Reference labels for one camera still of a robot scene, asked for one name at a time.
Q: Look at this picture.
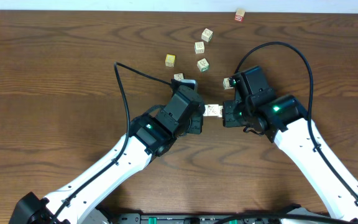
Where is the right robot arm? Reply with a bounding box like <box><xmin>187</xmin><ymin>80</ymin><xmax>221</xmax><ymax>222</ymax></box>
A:
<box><xmin>223</xmin><ymin>95</ymin><xmax>358</xmax><ymax>221</ymax></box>

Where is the white block red side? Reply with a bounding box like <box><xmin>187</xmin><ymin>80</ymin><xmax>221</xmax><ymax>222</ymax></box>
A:
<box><xmin>218</xmin><ymin>105</ymin><xmax>223</xmax><ymax>118</ymax></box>

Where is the white block yellow side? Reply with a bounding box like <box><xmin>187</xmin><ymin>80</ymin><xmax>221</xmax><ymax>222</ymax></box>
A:
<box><xmin>206</xmin><ymin>105</ymin><xmax>221</xmax><ymax>117</ymax></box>

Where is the white block top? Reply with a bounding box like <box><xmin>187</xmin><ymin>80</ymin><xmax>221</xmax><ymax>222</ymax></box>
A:
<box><xmin>201</xmin><ymin>28</ymin><xmax>213</xmax><ymax>42</ymax></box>

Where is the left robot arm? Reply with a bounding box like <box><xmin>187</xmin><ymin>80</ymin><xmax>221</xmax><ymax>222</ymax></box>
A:
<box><xmin>9</xmin><ymin>105</ymin><xmax>206</xmax><ymax>224</ymax></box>

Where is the red block at table edge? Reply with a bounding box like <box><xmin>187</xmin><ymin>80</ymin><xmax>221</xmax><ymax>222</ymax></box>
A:
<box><xmin>234</xmin><ymin>8</ymin><xmax>246</xmax><ymax>22</ymax></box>

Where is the white block green side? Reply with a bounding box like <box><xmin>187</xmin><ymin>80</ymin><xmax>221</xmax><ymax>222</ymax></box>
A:
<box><xmin>197</xmin><ymin>58</ymin><xmax>209</xmax><ymax>72</ymax></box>

